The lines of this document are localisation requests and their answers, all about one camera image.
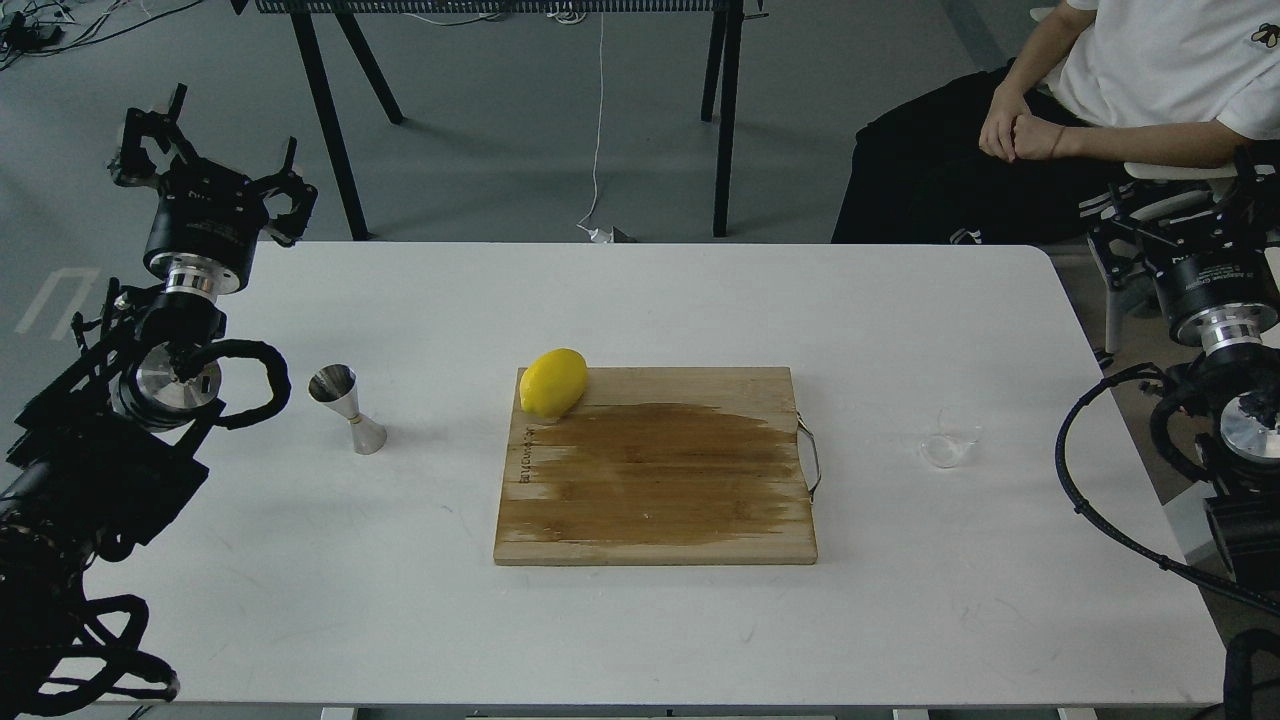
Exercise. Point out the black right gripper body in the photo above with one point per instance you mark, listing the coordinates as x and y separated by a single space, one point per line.
1215 286

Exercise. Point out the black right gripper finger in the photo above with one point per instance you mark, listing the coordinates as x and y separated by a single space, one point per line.
1114 243
1257 187

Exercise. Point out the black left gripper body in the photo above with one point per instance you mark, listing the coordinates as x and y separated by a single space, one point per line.
210 212

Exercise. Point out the steel double jigger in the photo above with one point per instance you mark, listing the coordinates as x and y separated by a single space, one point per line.
335 386

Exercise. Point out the clear glass measuring cup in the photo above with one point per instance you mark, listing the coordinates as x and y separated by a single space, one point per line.
953 438

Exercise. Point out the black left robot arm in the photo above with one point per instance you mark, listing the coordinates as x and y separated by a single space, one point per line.
107 455

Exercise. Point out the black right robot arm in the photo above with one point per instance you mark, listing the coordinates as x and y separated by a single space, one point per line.
1215 422

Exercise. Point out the white chair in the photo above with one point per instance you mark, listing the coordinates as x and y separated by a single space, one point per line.
1180 191

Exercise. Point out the seated person in white shirt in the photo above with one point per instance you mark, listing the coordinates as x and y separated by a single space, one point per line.
1025 153

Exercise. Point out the yellow lemon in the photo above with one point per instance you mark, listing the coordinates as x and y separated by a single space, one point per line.
552 384

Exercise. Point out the wooden cutting board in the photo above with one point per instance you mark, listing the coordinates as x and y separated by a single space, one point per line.
660 466

